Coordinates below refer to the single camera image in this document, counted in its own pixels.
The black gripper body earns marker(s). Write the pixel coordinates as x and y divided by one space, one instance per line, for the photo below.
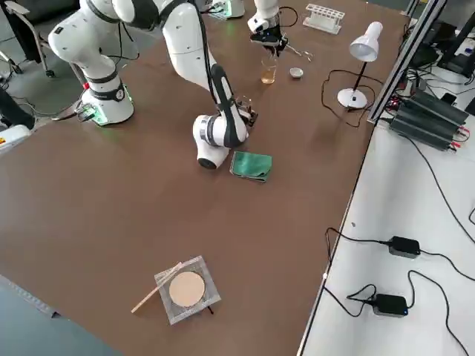
265 37
251 118

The clear glass test tube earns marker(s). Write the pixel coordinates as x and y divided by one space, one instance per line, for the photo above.
275 55

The small glass beaker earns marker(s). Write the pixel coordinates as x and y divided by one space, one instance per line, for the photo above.
245 102

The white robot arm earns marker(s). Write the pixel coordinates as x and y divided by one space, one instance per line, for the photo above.
265 11
185 37

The metal crucible tongs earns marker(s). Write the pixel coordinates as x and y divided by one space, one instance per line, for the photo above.
301 52

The glass beaker with yellow liquid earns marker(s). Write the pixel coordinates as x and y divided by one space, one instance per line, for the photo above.
268 74

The small white dish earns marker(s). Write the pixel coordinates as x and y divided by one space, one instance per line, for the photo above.
296 73

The white test tube rack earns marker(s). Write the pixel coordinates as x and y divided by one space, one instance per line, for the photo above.
323 18

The green folded cloth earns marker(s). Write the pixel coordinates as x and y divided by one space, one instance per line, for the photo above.
250 167

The white desk lamp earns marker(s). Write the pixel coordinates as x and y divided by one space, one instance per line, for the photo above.
365 44

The black power supply unit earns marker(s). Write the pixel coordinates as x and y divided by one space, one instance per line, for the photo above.
426 118

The black power adapter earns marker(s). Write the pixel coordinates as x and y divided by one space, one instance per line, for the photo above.
389 305
404 246

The thin wooden stick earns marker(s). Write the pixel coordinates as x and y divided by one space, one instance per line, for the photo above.
148 298

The black office chair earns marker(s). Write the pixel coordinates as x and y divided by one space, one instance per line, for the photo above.
27 41

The white machine housing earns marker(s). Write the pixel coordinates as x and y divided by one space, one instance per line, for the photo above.
15 139

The aluminium frame post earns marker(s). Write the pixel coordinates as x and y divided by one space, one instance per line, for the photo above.
401 59

